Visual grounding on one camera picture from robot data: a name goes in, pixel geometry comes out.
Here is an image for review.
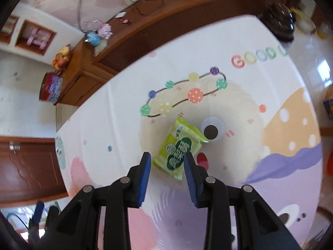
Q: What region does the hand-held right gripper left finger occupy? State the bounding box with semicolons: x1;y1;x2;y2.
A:
34;151;152;250

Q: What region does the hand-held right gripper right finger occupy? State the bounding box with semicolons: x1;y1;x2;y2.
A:
183;151;305;250

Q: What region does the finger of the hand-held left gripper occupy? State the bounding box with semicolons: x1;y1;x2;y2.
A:
45;206;60;227
32;200;45;224

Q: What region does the green snack packet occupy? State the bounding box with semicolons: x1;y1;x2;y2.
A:
152;117;211;181

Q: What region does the brown wooden door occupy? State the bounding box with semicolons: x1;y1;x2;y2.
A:
0;135;69;209

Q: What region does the printed cartoon tablecloth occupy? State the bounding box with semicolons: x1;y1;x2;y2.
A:
55;14;324;250

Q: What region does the decorated round tin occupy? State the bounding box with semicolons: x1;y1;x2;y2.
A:
39;72;64;103

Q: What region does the red bucket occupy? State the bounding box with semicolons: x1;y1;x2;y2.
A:
325;151;333;176

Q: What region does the bowl of fruit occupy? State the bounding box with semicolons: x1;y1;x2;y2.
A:
51;45;72;69

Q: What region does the wooden television cabinet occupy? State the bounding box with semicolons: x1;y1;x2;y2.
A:
53;0;287;107

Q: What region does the blue snow globe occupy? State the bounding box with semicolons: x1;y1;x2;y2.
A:
84;30;102;46

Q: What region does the pink figurine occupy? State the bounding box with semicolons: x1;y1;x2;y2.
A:
97;23;113;38

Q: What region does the cream plastic jug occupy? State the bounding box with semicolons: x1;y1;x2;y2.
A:
290;6;316;32

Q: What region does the plastic bottle with yellow liquid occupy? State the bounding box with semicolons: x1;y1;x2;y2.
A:
316;22;331;39

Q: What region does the thin black cable loop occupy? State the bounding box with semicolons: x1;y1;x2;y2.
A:
134;0;164;16

